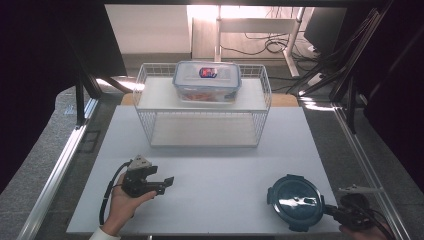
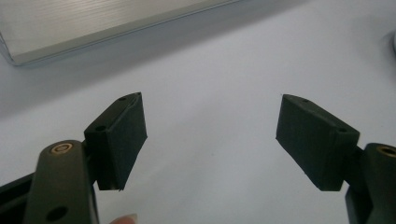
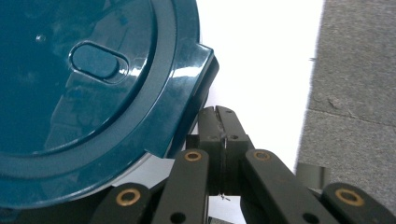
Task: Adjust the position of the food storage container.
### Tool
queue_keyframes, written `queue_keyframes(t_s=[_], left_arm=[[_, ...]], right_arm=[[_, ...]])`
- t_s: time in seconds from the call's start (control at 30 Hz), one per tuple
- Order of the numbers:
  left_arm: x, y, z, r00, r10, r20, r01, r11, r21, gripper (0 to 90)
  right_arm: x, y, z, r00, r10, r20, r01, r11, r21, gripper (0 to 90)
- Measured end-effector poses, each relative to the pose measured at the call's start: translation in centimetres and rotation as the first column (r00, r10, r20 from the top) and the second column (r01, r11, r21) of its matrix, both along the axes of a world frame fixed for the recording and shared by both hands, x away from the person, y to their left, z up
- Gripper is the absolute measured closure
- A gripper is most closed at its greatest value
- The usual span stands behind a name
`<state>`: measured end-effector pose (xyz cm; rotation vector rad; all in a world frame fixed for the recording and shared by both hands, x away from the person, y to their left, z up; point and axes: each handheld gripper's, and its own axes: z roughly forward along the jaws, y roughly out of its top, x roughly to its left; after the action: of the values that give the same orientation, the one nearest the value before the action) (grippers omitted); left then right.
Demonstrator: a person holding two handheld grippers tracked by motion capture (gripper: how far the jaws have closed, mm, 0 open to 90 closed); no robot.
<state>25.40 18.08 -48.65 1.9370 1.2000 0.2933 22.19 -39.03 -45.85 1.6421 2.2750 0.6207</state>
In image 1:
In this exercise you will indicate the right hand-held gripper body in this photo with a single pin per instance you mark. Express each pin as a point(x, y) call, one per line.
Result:
point(355, 213)

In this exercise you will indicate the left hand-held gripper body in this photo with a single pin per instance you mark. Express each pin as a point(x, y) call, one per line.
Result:
point(136, 181)

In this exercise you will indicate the dark teal round lid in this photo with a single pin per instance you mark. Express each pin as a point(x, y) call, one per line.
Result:
point(295, 201)

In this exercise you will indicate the clear rectangular food container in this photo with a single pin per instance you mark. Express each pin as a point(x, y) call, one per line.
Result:
point(206, 81)

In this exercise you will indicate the person's right hand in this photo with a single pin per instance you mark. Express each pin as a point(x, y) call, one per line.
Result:
point(366, 234)

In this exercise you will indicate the person's left hand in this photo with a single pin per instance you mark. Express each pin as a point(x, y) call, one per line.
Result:
point(121, 208)

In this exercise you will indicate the person's left white sleeve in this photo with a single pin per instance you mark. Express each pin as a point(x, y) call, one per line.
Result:
point(103, 235)

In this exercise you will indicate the wooden board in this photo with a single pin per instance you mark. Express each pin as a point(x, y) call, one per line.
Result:
point(283, 100)

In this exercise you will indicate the white cabinet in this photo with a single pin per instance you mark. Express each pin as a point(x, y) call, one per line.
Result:
point(150, 28)

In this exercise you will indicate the white desk with metal legs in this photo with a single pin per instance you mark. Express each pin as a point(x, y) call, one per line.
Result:
point(256, 25)

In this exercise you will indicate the aluminium frame rail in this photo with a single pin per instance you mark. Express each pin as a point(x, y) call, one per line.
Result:
point(363, 156)
point(56, 173)

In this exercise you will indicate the black frame strut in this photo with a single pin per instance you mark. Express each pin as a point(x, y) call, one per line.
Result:
point(80, 100)
point(350, 103)

